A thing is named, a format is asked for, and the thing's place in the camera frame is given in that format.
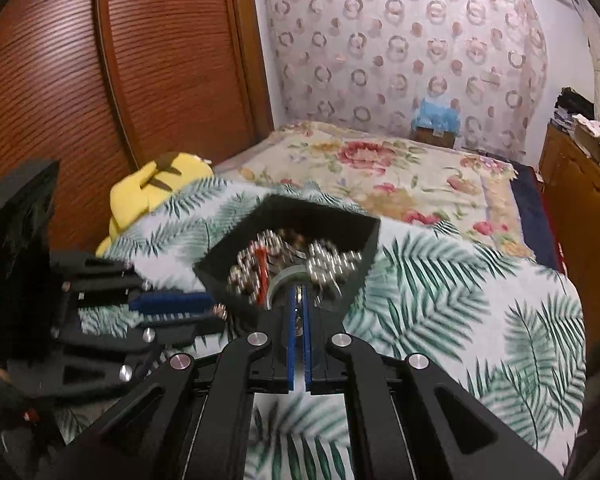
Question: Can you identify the pearl necklace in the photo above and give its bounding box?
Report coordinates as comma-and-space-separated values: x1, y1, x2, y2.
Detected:
226, 228, 364, 302

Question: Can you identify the green jade bangle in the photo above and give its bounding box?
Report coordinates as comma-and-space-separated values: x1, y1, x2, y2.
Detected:
264, 264, 309, 310

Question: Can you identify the black jewelry box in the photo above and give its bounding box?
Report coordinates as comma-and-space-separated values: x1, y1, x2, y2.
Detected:
194, 194, 380, 325

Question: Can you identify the yellow Pikachu plush toy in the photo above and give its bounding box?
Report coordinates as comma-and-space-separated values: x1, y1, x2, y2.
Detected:
96, 152, 213, 257

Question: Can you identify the floral bed blanket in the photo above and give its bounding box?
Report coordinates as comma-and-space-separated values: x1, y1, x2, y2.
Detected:
215, 122, 534, 258

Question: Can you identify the palm leaf print cloth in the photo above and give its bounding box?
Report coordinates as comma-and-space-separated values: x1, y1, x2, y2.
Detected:
105, 178, 586, 479

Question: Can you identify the brown cardboard box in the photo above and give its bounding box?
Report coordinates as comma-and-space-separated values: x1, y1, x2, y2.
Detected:
414, 127, 455, 148

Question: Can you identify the wooden louvered wardrobe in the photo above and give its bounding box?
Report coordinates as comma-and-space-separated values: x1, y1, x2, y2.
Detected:
0, 0, 273, 249

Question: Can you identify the dark blue bedsheet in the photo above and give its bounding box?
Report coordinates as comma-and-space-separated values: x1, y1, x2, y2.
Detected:
510, 162, 564, 272

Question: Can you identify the blue bag on box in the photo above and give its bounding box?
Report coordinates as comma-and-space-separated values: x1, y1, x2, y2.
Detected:
412, 99, 460, 134

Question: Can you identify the wooden sideboard cabinet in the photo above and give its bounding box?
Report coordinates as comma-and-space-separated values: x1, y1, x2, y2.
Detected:
540, 125, 600, 350

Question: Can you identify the circle pattern sheer curtain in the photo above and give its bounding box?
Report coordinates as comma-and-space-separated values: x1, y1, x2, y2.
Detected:
264, 0, 547, 159

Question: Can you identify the pile of folded clothes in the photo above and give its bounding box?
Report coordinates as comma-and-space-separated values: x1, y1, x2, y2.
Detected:
550, 87, 595, 133

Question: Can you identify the black camera module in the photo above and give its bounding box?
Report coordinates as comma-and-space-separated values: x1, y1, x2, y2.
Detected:
0, 159, 60, 314

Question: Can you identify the red string bracelet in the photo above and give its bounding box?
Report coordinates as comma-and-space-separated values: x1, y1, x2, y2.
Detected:
251, 244, 272, 306

